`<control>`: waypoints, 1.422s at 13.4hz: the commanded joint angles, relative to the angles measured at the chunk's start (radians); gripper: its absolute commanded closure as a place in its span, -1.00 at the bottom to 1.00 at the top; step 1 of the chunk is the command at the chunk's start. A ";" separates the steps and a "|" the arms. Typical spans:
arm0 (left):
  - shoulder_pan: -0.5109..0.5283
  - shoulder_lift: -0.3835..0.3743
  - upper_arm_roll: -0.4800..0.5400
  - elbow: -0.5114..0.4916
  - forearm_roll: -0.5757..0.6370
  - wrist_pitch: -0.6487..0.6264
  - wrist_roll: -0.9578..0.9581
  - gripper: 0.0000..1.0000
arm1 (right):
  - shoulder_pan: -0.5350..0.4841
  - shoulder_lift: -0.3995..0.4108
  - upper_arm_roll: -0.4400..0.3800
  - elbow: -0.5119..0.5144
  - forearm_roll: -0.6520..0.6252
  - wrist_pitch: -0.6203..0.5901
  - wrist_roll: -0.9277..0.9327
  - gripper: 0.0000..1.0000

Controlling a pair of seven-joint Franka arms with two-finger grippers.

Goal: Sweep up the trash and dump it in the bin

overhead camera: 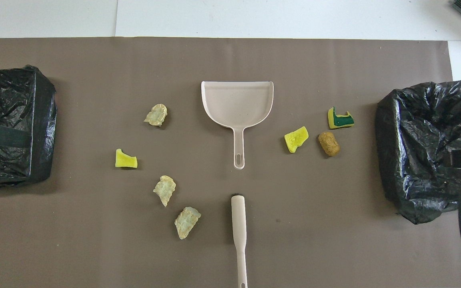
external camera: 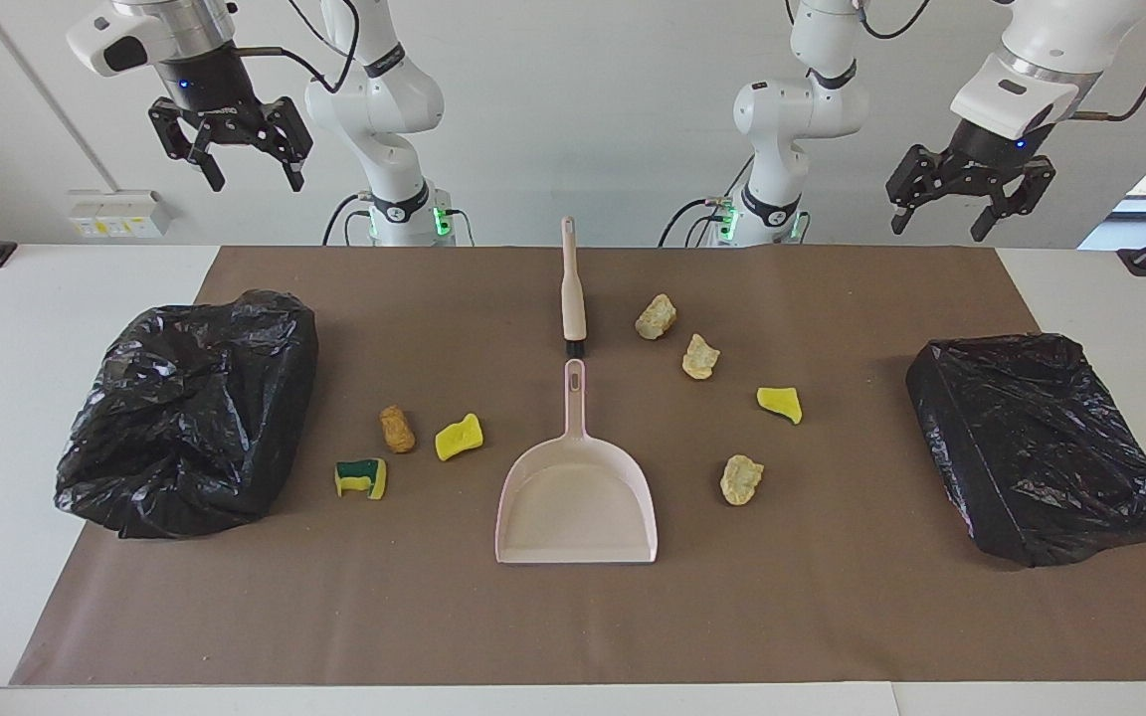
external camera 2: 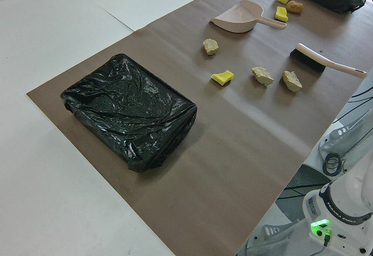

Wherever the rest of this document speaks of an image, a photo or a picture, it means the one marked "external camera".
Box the white wall socket box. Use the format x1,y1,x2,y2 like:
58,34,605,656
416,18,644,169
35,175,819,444
68,189,174,240

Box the black bag covered box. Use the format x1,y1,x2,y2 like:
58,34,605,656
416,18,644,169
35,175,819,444
905,333,1146,569

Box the green and yellow sponge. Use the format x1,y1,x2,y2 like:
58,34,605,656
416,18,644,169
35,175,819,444
334,457,388,501

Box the black arm base cable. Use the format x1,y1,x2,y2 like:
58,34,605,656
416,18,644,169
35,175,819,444
322,194,476,247
660,154,755,248

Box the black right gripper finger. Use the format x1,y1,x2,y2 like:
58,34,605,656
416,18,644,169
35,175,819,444
147,96,227,193
255,95,313,193

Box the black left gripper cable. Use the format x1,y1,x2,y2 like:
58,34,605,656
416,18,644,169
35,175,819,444
857,0,1146,122

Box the pale pink plastic dustpan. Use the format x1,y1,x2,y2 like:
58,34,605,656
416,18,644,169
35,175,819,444
494,359,660,566

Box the brown paper table mat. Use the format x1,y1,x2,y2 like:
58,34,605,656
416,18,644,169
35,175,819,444
11,246,1146,687

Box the crumpled black bag bin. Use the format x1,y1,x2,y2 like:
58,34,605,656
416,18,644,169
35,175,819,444
54,289,320,540

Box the brown textured bread piece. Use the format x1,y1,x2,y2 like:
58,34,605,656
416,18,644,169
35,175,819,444
379,405,417,454

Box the beige hand brush black bristles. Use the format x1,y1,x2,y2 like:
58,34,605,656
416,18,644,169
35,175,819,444
560,216,589,359

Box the black right arm base cable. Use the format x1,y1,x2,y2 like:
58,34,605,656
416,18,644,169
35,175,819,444
322,194,476,247

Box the white wall cable duct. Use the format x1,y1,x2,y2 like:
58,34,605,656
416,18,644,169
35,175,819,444
0,0,122,192

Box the chunky yellow sponge piece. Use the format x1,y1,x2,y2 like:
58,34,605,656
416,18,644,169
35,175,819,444
435,413,485,462

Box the black left arm base cable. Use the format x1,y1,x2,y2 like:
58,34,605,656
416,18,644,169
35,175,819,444
660,154,755,248

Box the beige fake bread piece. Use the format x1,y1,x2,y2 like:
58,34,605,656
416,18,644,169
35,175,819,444
681,333,721,381
635,293,678,341
719,454,765,507

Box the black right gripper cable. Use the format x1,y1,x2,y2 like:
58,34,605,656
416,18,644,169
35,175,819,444
235,0,363,95

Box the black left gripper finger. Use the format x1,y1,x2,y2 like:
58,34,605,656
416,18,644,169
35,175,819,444
971,157,1056,243
886,145,945,236

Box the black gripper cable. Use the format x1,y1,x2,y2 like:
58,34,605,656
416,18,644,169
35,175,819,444
235,0,363,95
857,0,1146,122

